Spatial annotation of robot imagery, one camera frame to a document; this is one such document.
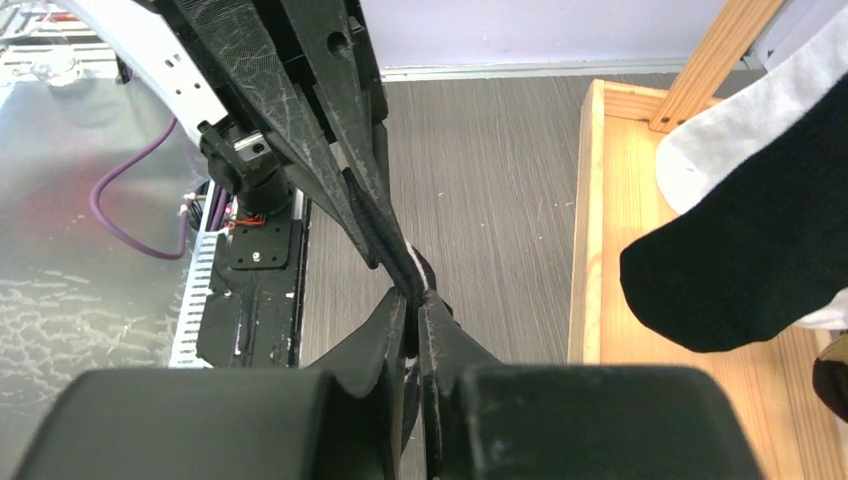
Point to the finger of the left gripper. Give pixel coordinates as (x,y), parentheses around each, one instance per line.
(350,163)
(234,33)

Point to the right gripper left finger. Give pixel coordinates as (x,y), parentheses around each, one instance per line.
(338,418)

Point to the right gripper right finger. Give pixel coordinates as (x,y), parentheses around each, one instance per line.
(485,419)

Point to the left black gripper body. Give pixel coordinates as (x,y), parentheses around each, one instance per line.
(275,22)

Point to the black sock white stripes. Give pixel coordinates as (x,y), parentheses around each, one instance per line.
(765,247)

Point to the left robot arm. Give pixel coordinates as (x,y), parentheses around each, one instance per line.
(239,153)

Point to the wooden hanging rack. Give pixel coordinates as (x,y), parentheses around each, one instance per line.
(769,383)

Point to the brown argyle sock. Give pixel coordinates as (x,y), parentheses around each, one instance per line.
(829,376)

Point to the white sock with stripes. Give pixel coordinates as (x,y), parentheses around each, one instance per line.
(695,157)

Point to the white sock middle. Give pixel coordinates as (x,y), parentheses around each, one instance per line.
(832,317)

